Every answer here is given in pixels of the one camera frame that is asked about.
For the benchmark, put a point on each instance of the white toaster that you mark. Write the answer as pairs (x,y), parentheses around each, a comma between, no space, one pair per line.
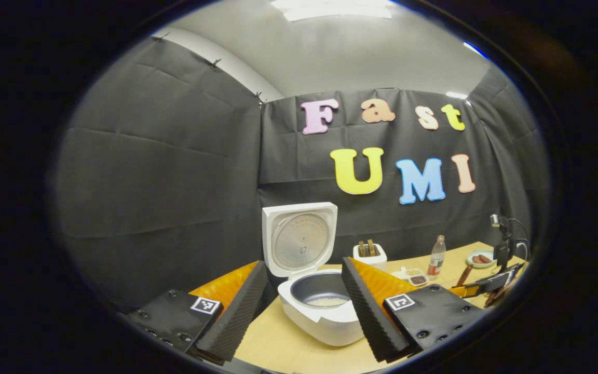
(377,262)

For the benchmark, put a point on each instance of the brown bread slice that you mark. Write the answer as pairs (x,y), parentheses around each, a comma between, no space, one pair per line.
(362,249)
(371,248)

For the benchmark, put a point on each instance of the black backdrop cloth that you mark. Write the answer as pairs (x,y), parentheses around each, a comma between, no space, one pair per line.
(164,182)

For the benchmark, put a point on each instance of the white rice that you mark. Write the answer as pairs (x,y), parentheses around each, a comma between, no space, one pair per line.
(327,301)

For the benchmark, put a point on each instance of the brown wooden spoon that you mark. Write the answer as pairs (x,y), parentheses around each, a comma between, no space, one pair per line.
(464,275)

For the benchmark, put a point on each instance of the white divided grain tray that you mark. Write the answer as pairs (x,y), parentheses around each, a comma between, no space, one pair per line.
(417,279)

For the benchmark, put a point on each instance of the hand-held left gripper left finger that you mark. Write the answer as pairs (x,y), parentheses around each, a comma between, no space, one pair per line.
(236,322)

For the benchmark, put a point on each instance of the clear plastic bottle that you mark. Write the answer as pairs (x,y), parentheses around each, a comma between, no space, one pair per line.
(437,259)

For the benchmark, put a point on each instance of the large ceiling light panel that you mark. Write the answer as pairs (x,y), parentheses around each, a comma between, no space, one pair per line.
(333,8)

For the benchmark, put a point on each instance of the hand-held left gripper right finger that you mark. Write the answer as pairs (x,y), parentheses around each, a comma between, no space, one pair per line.
(366,317)

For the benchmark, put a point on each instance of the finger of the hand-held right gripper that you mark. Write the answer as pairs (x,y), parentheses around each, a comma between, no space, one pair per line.
(491,284)

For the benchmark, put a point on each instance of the small ceiling light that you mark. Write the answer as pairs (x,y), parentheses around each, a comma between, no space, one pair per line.
(474,49)

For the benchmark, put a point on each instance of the white rice cooker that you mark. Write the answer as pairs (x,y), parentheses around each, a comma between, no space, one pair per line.
(325,324)

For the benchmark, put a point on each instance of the pale green plate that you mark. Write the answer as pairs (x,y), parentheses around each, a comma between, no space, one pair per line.
(471,255)

